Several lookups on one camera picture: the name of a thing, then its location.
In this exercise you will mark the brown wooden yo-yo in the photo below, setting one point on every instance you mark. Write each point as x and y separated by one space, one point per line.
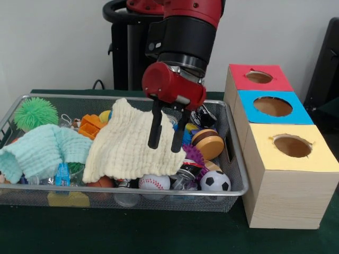
209 145

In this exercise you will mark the shallow clear mesh bin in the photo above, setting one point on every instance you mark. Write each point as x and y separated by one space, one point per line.
32 198

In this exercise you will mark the purple spiky ball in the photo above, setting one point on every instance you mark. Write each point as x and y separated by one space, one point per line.
193 154

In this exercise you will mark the black upright panel stand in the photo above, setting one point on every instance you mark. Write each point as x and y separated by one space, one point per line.
326 69

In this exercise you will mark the wooden box with three holes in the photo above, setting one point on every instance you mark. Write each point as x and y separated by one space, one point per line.
286 196

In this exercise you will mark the blue spiky ball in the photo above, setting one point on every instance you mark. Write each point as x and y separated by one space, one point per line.
187 138

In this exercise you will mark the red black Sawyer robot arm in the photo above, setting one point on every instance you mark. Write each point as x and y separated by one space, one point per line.
185 37

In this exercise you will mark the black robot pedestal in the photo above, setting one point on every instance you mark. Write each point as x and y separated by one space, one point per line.
132 58

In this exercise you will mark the clear blue packet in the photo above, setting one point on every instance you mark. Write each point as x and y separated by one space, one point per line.
62 174

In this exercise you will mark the small soccer ball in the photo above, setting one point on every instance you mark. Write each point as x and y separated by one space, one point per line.
215 181

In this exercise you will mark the cream yellow waffle cloth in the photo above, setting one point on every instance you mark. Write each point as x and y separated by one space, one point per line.
122 148

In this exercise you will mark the black white striped toy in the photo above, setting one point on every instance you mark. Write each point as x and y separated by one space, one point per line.
205 117

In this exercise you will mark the orange plastic toy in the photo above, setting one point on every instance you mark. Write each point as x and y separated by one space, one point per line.
91 126

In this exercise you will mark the dark green table cloth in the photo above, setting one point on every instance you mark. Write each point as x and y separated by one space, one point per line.
159 233

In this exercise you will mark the green spiky rubber ball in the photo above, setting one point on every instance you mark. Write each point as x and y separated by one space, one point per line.
34 114

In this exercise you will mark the small baseball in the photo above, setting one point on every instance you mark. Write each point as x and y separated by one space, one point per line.
153 182

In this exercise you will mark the mint green waffle cloth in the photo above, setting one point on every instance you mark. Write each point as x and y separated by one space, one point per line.
37 153

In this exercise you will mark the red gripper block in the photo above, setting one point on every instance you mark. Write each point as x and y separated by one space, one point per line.
169 84

